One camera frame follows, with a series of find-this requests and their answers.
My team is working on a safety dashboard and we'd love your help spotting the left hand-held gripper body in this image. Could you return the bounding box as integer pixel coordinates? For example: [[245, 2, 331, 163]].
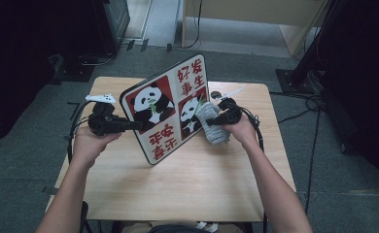
[[85, 93, 122, 137]]

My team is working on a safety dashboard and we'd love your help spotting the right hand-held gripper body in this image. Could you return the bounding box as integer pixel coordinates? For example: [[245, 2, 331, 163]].
[[214, 86, 244, 126]]

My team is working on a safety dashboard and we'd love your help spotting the grey striped cloth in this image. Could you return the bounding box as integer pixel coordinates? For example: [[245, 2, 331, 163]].
[[194, 101, 232, 146]]

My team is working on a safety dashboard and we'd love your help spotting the panda print square board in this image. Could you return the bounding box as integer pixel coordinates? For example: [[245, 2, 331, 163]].
[[119, 52, 210, 166]]

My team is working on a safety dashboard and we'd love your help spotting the person's right hand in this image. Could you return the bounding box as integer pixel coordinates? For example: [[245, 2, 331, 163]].
[[223, 113, 259, 149]]

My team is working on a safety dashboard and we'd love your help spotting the person's left hand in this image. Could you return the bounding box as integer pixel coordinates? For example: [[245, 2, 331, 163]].
[[71, 124, 123, 169]]

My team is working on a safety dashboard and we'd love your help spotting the black flat stand base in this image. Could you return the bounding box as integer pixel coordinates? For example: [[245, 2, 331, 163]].
[[51, 52, 96, 83]]

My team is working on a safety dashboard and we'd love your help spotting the black metal stand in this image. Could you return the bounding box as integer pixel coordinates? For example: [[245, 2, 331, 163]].
[[274, 0, 341, 95]]

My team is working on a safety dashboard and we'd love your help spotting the black chair armrest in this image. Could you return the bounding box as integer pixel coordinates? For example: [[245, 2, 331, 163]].
[[80, 200, 90, 233]]

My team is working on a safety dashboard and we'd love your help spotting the black cabinet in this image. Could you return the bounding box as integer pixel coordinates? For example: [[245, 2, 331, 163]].
[[91, 0, 132, 56]]

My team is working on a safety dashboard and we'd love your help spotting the light wooden furniture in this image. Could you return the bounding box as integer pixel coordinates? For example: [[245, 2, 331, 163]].
[[181, 0, 328, 58]]

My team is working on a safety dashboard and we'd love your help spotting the person's dark shirt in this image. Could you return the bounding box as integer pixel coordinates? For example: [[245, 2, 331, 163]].
[[148, 224, 211, 233]]

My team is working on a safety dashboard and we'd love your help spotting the dark curtain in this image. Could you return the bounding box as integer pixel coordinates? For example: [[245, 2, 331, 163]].
[[317, 0, 379, 205], [0, 0, 96, 150]]

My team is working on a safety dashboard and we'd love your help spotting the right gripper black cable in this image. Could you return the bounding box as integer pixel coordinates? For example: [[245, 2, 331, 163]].
[[239, 105, 269, 233]]

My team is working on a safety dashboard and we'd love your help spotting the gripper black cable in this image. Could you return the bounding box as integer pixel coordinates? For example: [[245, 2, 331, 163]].
[[66, 100, 96, 164], [239, 105, 269, 233]]

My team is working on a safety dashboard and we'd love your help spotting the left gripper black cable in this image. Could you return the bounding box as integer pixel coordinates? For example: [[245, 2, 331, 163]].
[[66, 100, 96, 164]]

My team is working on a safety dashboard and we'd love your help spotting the black cable on stand base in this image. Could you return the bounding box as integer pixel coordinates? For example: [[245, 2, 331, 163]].
[[79, 52, 116, 67]]

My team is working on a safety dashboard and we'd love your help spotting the looped black floor cable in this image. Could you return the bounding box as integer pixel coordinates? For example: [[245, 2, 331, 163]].
[[269, 90, 325, 124]]

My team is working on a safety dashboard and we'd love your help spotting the thin black hanging cable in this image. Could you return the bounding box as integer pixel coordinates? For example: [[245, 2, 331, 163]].
[[181, 0, 204, 50]]

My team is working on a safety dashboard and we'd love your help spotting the white drawstring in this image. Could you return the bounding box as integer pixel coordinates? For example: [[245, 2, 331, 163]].
[[196, 221, 221, 233]]

